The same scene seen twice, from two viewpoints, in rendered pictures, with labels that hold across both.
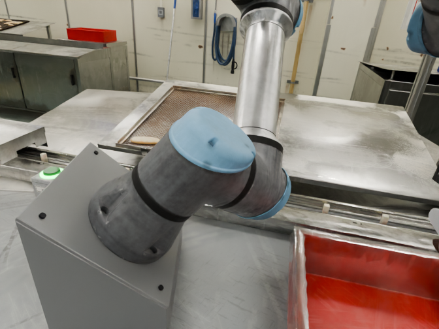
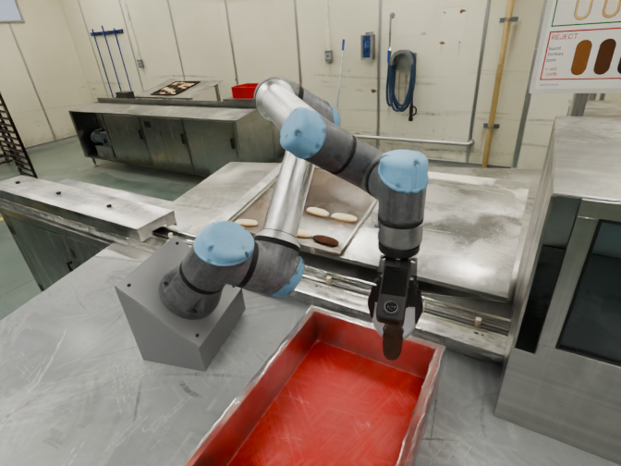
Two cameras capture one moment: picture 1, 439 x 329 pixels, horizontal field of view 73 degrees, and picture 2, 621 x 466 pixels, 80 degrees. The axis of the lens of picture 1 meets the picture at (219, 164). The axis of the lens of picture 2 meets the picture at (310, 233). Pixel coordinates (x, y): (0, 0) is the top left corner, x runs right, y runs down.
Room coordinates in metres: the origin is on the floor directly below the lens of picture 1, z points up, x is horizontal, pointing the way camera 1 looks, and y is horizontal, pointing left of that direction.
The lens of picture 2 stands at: (-0.21, -0.42, 1.52)
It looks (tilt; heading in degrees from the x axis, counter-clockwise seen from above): 28 degrees down; 20
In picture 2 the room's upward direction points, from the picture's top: 4 degrees counter-clockwise
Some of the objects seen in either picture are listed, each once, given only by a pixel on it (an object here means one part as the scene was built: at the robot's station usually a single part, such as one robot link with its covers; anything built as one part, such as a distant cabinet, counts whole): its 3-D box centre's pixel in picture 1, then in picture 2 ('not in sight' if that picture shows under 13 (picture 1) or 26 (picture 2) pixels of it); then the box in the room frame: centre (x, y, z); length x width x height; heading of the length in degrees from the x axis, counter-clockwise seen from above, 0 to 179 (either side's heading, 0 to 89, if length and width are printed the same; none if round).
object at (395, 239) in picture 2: not in sight; (397, 230); (0.36, -0.37, 1.21); 0.08 x 0.08 x 0.05
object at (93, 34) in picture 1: (92, 34); (256, 90); (4.19, 1.78, 0.94); 0.51 x 0.36 x 0.13; 82
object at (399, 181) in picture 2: not in sight; (401, 187); (0.37, -0.37, 1.29); 0.09 x 0.08 x 0.11; 38
